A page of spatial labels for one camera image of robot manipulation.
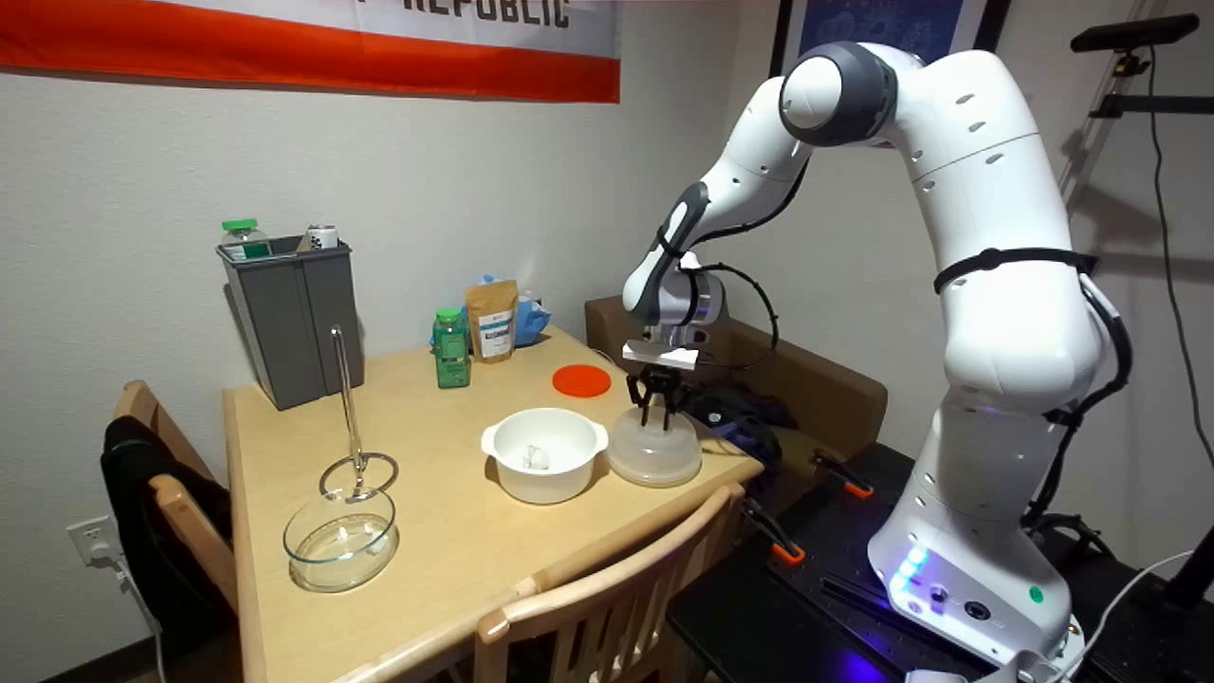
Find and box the white bowl with handles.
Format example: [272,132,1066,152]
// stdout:
[481,406,609,504]

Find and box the orange white wall banner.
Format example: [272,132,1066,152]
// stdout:
[0,0,623,101]

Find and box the green plastic bottle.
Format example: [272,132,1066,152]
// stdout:
[433,306,471,392]

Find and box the pile of dark clothes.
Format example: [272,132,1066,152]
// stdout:
[688,382,793,464]

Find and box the grey plastic bin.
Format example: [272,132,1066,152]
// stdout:
[218,237,364,410]

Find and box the brown armchair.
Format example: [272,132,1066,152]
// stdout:
[581,296,891,507]

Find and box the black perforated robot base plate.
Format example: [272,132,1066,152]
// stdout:
[669,447,1214,683]

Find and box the brown paper pouch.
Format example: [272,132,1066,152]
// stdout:
[466,281,517,362]

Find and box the black camera stand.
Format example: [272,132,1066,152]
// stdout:
[1061,13,1214,214]

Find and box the green capped bottle in bin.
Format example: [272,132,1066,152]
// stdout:
[225,216,269,257]

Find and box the clear glass bowl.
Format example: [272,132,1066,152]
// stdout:
[282,495,398,593]

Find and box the metal whisk utensil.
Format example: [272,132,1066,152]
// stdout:
[318,327,398,500]

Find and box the wooden chair with black jacket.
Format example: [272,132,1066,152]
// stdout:
[100,381,242,683]

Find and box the framed blue picture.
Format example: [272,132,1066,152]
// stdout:
[771,0,1008,71]

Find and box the blue plastic bag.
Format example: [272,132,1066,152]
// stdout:
[511,296,550,344]

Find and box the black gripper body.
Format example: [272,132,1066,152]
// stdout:
[626,363,683,404]

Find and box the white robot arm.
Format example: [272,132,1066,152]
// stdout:
[623,41,1126,683]

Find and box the orange round lid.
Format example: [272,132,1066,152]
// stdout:
[550,363,609,400]

